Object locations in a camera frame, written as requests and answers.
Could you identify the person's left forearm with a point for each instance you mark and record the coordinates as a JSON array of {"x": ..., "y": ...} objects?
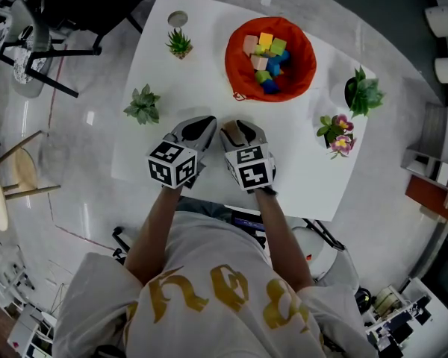
[{"x": 153, "y": 233}]

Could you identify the person's white printed shirt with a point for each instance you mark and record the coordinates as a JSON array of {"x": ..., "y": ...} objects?
[{"x": 209, "y": 311}]

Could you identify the beige tape roll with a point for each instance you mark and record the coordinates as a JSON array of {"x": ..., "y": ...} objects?
[{"x": 387, "y": 300}]

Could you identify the grey metal shelf unit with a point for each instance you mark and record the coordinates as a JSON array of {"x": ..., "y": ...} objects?
[{"x": 429, "y": 162}]

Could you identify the broad-leaf green potted plant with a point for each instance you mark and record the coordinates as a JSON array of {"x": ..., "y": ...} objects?
[{"x": 366, "y": 93}]

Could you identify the white metal frames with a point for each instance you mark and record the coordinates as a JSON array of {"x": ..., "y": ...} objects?
[{"x": 18, "y": 311}]

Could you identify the white equipment shelf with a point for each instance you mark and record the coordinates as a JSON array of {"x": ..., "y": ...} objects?
[{"x": 414, "y": 323}]

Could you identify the small grey-green succulent plant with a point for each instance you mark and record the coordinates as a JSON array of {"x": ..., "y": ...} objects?
[{"x": 143, "y": 106}]

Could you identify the person's right forearm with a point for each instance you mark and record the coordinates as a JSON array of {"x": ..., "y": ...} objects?
[{"x": 282, "y": 241}]

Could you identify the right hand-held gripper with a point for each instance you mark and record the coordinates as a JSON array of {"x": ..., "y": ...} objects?
[{"x": 252, "y": 170}]

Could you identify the pink flower potted plant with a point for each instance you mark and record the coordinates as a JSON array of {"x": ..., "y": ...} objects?
[{"x": 338, "y": 134}]

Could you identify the grey chair with black legs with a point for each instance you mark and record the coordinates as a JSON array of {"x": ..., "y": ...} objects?
[{"x": 26, "y": 65}]

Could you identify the person's grey trousers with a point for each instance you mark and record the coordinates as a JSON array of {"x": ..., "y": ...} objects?
[{"x": 205, "y": 209}]

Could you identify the black headphones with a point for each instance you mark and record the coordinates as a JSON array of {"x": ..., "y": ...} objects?
[{"x": 363, "y": 300}]

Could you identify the black screen device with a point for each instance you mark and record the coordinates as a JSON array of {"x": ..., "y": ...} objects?
[{"x": 248, "y": 220}]

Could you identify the black folding stand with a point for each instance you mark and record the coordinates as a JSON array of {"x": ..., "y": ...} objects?
[{"x": 325, "y": 233}]

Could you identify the pile of coloured wooden blocks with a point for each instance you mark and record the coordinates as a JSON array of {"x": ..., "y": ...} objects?
[{"x": 274, "y": 65}]

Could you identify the rust-red cabinet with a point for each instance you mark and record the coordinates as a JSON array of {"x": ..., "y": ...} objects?
[{"x": 429, "y": 196}]

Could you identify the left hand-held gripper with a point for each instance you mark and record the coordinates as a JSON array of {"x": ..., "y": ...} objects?
[{"x": 170, "y": 162}]

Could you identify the small spiky potted plant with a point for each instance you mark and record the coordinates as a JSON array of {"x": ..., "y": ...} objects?
[{"x": 179, "y": 44}]

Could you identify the white rounded chair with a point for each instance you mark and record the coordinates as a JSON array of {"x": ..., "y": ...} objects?
[{"x": 321, "y": 256}]

